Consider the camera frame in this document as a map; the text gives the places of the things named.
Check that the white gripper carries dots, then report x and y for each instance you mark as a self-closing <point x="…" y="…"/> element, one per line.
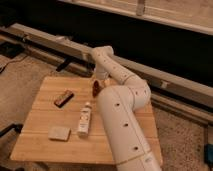
<point x="101" y="73"/>

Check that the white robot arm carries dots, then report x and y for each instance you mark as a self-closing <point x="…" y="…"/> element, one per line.
<point x="116" y="104"/>

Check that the white sponge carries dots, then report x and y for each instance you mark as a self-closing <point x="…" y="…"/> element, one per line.
<point x="59" y="133"/>

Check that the white plastic bottle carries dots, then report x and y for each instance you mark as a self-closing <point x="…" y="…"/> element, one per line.
<point x="84" y="120"/>

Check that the dark brown rectangular block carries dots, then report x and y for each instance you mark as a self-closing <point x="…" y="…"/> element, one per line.
<point x="63" y="98"/>

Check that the wooden board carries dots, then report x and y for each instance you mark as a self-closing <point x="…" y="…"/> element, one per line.
<point x="33" y="143"/>

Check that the black device on floor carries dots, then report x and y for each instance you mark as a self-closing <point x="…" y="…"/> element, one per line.
<point x="10" y="50"/>

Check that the black clamp left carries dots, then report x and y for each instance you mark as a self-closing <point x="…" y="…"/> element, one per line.
<point x="16" y="127"/>

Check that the blue object right edge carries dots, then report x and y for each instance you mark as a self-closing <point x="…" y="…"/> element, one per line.
<point x="208" y="154"/>

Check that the long aluminium rail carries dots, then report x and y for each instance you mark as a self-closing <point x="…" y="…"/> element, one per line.
<point x="188" y="98"/>

